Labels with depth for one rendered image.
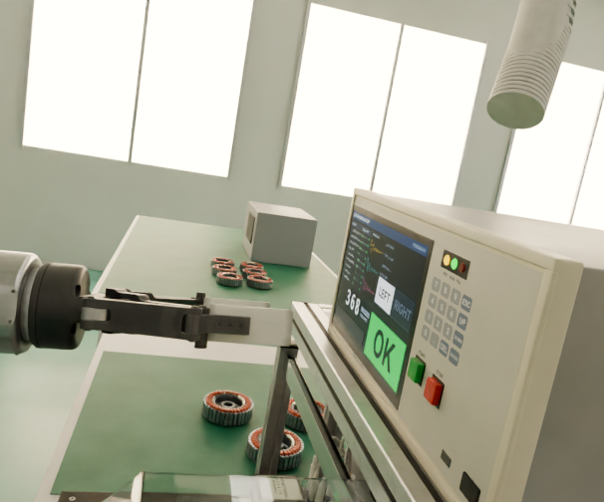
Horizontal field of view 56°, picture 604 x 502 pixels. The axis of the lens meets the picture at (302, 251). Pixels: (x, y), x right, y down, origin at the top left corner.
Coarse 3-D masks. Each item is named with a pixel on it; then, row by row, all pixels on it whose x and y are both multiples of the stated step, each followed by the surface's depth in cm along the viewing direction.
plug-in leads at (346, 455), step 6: (336, 438) 76; (342, 444) 77; (348, 450) 74; (342, 456) 74; (348, 456) 77; (348, 462) 76; (312, 468) 77; (318, 468) 74; (348, 468) 77; (312, 474) 77; (318, 474) 74
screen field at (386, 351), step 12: (372, 312) 64; (372, 324) 63; (384, 324) 60; (372, 336) 63; (384, 336) 60; (396, 336) 57; (372, 348) 62; (384, 348) 59; (396, 348) 56; (372, 360) 62; (384, 360) 59; (396, 360) 56; (384, 372) 58; (396, 372) 55; (396, 384) 55
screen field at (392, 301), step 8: (384, 280) 62; (384, 288) 61; (392, 288) 59; (376, 296) 63; (384, 296) 61; (392, 296) 59; (400, 296) 57; (384, 304) 61; (392, 304) 59; (400, 304) 57; (408, 304) 55; (392, 312) 58; (400, 312) 56; (408, 312) 54; (400, 320) 56; (408, 320) 54; (408, 328) 54
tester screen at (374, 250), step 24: (360, 216) 72; (360, 240) 71; (384, 240) 63; (408, 240) 57; (360, 264) 70; (384, 264) 62; (408, 264) 56; (360, 288) 69; (408, 288) 55; (360, 312) 68; (384, 312) 60; (408, 336) 54
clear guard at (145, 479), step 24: (144, 480) 47; (168, 480) 48; (192, 480) 49; (216, 480) 49; (240, 480) 50; (264, 480) 50; (288, 480) 51; (312, 480) 52; (336, 480) 52; (360, 480) 53
